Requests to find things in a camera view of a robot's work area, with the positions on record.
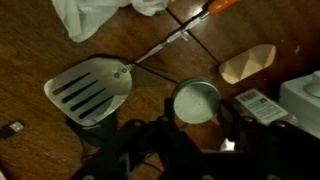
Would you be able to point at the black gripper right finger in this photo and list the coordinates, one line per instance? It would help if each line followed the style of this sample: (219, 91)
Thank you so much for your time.
(226, 120)

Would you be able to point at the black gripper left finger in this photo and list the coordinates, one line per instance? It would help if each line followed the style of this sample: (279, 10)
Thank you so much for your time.
(169, 110)

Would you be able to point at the grey box with barcode label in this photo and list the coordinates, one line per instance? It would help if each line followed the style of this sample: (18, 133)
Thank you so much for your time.
(261, 105)

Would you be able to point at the faceted light wooden block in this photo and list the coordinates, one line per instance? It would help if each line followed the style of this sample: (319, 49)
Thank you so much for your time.
(248, 63)

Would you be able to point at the crumpled white cloth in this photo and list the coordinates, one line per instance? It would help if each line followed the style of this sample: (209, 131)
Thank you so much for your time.
(86, 16)

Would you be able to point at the small black usb stick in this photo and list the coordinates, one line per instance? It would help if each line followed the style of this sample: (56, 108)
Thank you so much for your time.
(15, 127)

